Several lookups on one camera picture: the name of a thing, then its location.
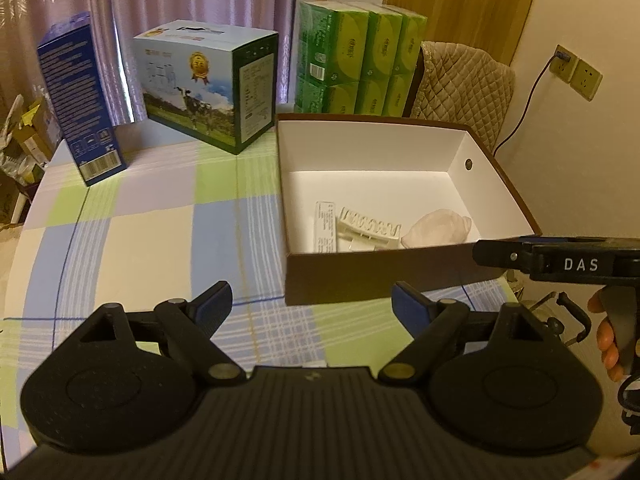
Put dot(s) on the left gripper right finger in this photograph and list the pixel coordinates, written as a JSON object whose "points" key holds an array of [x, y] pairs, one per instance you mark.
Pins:
{"points": [[433, 326]]}

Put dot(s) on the milk carton with cow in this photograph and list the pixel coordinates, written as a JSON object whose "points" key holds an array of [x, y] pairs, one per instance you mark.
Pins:
{"points": [[216, 83]]}

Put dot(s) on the person's right hand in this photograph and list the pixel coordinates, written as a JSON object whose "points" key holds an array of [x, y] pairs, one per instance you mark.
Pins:
{"points": [[610, 356]]}

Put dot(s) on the white sock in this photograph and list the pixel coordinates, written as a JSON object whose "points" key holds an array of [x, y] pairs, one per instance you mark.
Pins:
{"points": [[438, 228]]}

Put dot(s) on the wall power socket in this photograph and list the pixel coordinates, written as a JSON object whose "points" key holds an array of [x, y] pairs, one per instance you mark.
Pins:
{"points": [[580, 75]]}

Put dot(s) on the quilted beige chair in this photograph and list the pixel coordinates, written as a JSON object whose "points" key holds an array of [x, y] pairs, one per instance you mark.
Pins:
{"points": [[462, 85]]}

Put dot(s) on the brown open cardboard box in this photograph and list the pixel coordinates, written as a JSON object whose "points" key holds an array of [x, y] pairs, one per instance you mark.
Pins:
{"points": [[395, 170]]}

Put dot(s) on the blue tall carton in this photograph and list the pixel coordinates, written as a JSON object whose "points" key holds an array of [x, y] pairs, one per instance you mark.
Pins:
{"points": [[70, 70]]}

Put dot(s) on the green tissue pack stack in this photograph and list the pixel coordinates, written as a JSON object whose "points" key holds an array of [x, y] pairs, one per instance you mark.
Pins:
{"points": [[356, 58]]}

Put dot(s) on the white hair claw clip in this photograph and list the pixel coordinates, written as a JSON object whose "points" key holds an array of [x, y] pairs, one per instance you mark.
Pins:
{"points": [[360, 232]]}

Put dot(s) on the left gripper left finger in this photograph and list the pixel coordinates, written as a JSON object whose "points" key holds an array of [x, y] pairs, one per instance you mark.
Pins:
{"points": [[189, 327]]}

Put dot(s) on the white medicine box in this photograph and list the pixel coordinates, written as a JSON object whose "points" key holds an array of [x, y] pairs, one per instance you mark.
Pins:
{"points": [[325, 238]]}

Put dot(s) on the checkered tablecloth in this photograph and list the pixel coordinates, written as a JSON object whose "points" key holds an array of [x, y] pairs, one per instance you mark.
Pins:
{"points": [[182, 216]]}

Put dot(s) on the purple curtain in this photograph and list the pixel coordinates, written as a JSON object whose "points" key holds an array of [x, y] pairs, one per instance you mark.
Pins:
{"points": [[114, 24]]}

